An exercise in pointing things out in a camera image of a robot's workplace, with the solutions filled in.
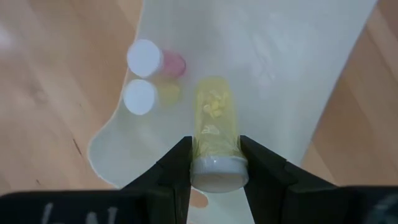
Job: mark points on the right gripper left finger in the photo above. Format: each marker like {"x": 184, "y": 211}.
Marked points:
{"x": 174, "y": 165}

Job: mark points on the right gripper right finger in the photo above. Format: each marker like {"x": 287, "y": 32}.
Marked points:
{"x": 267, "y": 171}

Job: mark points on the yellow pill bottle white cap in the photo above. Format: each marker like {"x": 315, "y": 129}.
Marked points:
{"x": 214, "y": 124}
{"x": 140, "y": 96}

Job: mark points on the pink pill bottle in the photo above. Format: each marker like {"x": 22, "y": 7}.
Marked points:
{"x": 146, "y": 59}

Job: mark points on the white plastic bin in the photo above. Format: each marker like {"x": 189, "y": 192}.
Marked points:
{"x": 264, "y": 46}

